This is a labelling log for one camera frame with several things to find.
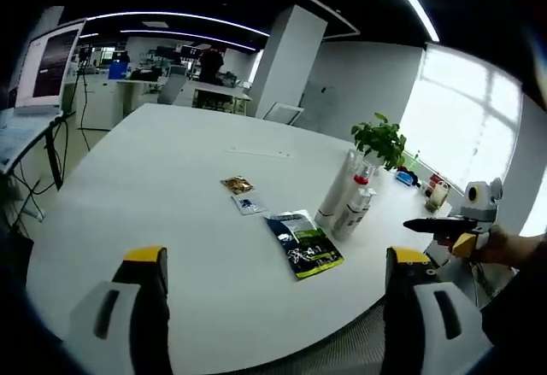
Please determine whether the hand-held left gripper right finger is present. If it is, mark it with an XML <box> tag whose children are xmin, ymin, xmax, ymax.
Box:
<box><xmin>381</xmin><ymin>245</ymin><xmax>492</xmax><ymax>375</ymax></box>

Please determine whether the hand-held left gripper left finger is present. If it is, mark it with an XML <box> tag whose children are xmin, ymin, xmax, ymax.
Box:
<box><xmin>68</xmin><ymin>245</ymin><xmax>172</xmax><ymax>375</ymax></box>

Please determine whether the small red-label skincare bottle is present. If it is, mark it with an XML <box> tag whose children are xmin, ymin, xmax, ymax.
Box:
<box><xmin>330</xmin><ymin>186</ymin><xmax>368</xmax><ymax>243</ymax></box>

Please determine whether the white skincare tube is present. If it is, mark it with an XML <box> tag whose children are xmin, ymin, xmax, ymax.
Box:
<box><xmin>314</xmin><ymin>148</ymin><xmax>359</xmax><ymax>227</ymax></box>

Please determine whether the black green sachet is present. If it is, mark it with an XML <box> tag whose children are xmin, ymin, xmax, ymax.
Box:
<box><xmin>263</xmin><ymin>208</ymin><xmax>345</xmax><ymax>282</ymax></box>

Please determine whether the gold foil sachet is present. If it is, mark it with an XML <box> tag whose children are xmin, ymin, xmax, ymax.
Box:
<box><xmin>220</xmin><ymin>174</ymin><xmax>256</xmax><ymax>193</ymax></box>

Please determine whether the person's right hand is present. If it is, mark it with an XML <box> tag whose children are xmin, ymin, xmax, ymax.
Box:
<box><xmin>469</xmin><ymin>223</ymin><xmax>521</xmax><ymax>266</ymax></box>

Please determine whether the bright window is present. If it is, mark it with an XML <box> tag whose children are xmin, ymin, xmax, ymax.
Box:
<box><xmin>399</xmin><ymin>41</ymin><xmax>525</xmax><ymax>199</ymax></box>
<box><xmin>519</xmin><ymin>190</ymin><xmax>547</xmax><ymax>239</ymax></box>

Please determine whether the blue box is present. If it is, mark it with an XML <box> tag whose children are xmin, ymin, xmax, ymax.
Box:
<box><xmin>393</xmin><ymin>168</ymin><xmax>420</xmax><ymax>188</ymax></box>

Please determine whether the person's black shirt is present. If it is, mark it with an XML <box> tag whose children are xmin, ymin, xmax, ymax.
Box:
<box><xmin>480</xmin><ymin>263</ymin><xmax>547</xmax><ymax>350</ymax></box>

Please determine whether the green potted plant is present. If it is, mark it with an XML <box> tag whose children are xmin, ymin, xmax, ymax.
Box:
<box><xmin>350</xmin><ymin>112</ymin><xmax>408</xmax><ymax>172</ymax></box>

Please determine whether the small clear sachet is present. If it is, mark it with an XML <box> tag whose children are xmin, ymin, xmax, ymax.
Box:
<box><xmin>231</xmin><ymin>192</ymin><xmax>268</xmax><ymax>217</ymax></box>

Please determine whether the black laptop stand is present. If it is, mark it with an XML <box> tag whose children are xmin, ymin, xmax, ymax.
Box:
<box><xmin>42</xmin><ymin>109</ymin><xmax>69</xmax><ymax>192</ymax></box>

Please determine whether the long white office desk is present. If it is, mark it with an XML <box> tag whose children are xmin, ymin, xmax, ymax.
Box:
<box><xmin>63</xmin><ymin>78</ymin><xmax>163</xmax><ymax>131</ymax></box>

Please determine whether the wide ceiling light strip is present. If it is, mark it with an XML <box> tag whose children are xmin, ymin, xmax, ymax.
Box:
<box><xmin>378</xmin><ymin>0</ymin><xmax>441</xmax><ymax>44</ymax></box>

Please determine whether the white desk with wooden legs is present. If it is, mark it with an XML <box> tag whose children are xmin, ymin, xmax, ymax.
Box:
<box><xmin>179</xmin><ymin>79</ymin><xmax>253</xmax><ymax>115</ymax></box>

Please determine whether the blue bin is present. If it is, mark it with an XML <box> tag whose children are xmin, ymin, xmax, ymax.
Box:
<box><xmin>107</xmin><ymin>61</ymin><xmax>130</xmax><ymax>80</ymax></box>

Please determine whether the open laptop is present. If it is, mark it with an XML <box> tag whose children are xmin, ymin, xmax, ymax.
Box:
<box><xmin>0</xmin><ymin>18</ymin><xmax>89</xmax><ymax>175</ymax></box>

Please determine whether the short curved ceiling light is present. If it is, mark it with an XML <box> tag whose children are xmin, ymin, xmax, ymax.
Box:
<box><xmin>120</xmin><ymin>28</ymin><xmax>260</xmax><ymax>51</ymax></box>

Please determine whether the long curved ceiling light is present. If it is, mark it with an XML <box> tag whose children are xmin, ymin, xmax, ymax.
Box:
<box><xmin>85</xmin><ymin>10</ymin><xmax>271</xmax><ymax>38</ymax></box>

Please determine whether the white frame chair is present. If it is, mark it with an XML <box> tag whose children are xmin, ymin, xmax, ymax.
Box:
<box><xmin>262</xmin><ymin>100</ymin><xmax>305</xmax><ymax>126</ymax></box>

